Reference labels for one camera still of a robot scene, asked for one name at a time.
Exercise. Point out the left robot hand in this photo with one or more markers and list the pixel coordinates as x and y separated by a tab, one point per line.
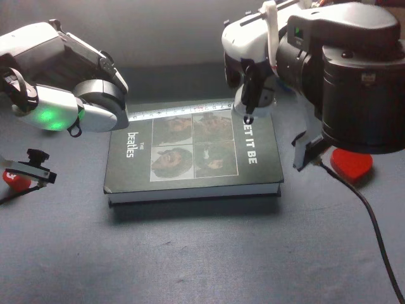
50	107

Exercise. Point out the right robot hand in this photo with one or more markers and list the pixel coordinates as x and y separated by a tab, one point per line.
246	41

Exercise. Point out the tape measure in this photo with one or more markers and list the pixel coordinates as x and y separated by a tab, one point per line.
101	92

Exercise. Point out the black Beatles album cover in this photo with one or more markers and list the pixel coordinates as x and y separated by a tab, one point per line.
133	177

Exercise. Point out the red cylinder block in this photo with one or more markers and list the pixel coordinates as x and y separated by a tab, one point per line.
14	182

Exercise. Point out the red heart block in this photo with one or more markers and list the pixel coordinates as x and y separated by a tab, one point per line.
351	168

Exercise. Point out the grey table cloth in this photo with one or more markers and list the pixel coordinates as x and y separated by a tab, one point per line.
190	253

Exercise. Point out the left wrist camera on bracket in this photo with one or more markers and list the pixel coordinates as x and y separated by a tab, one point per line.
34	172

